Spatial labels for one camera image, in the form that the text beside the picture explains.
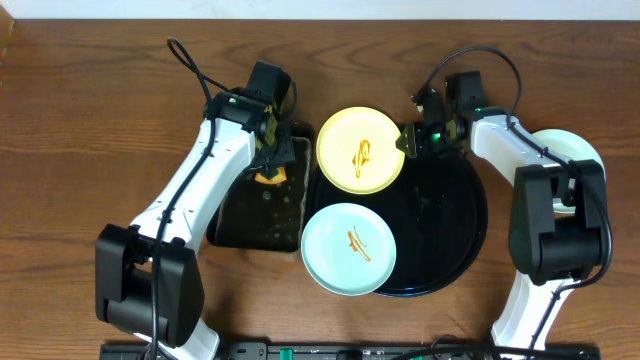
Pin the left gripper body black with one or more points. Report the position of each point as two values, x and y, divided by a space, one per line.
277 151

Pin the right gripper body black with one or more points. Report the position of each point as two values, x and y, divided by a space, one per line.
433 140

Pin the orange green scrub sponge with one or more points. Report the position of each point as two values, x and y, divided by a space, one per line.
276 176

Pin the yellow plate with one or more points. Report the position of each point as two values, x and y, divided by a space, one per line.
356 150

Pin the light green plate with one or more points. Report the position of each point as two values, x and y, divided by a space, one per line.
569 144

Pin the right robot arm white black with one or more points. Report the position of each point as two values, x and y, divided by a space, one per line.
560 236

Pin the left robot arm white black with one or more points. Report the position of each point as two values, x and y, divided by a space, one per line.
148 281

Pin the round black serving tray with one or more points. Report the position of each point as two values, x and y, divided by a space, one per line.
437 211

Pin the black rectangular soapy water tray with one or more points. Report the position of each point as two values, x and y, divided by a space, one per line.
269 217

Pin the light blue plate front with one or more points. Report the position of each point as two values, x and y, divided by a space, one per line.
348 249

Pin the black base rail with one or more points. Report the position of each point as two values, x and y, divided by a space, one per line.
439 350

